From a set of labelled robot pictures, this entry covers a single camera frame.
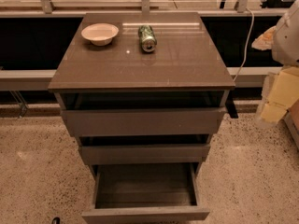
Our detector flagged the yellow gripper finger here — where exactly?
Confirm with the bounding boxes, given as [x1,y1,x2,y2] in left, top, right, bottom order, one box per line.
[251,26,276,50]

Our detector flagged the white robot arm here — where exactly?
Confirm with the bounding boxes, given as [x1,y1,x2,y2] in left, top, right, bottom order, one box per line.
[251,0,299,128]

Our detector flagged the grey metal railing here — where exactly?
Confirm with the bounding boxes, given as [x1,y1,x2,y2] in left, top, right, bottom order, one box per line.
[0,0,299,91]

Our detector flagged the grey drawer cabinet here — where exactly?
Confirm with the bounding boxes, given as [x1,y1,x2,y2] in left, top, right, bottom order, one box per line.
[47,11,236,179]

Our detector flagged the green soda can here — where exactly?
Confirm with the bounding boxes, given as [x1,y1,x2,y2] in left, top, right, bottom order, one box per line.
[138,25,157,52]

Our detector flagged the small black floor object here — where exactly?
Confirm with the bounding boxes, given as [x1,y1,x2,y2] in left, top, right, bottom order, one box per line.
[51,217,60,224]

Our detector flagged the cardboard box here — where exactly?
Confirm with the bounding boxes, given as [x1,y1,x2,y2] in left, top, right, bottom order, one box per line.
[284,100,299,149]

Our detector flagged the grey drawer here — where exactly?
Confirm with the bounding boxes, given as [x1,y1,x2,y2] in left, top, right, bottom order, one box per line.
[55,91,228,137]
[78,139,210,165]
[82,163,209,224]

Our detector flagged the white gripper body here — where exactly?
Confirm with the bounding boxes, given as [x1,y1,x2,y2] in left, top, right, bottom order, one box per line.
[256,66,299,128]

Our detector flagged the white cable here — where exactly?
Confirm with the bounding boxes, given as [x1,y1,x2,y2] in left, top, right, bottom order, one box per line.
[233,7,255,82]

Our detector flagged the grey middle drawer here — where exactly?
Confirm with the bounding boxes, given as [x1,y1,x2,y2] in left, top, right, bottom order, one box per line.
[78,139,210,165]

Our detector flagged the grey bottom drawer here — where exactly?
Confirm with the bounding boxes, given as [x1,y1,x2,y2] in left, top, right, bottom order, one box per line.
[82,163,209,224]

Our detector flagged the white ceramic bowl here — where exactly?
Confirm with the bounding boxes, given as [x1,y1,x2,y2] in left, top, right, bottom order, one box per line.
[81,23,119,46]

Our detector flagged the grey top drawer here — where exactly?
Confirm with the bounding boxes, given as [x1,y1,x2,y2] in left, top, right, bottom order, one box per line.
[55,91,228,137]

